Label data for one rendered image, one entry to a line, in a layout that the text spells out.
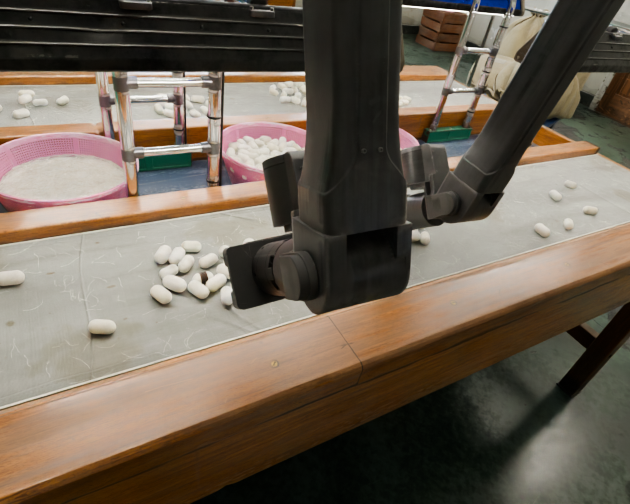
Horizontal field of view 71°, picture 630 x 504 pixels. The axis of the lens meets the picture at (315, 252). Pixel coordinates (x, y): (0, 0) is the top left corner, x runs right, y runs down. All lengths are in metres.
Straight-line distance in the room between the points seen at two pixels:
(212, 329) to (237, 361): 0.08
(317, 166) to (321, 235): 0.04
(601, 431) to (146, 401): 1.58
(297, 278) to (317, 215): 0.04
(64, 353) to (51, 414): 0.10
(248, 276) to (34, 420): 0.26
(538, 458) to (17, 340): 1.44
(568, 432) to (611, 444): 0.14
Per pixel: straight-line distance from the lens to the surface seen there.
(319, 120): 0.29
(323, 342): 0.60
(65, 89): 1.40
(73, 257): 0.77
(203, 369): 0.56
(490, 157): 0.63
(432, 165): 0.69
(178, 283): 0.67
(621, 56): 1.23
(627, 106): 5.58
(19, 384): 0.63
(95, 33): 0.57
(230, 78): 1.51
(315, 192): 0.28
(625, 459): 1.85
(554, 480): 1.64
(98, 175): 0.99
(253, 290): 0.45
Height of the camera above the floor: 1.22
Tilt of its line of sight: 38 degrees down
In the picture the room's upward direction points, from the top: 12 degrees clockwise
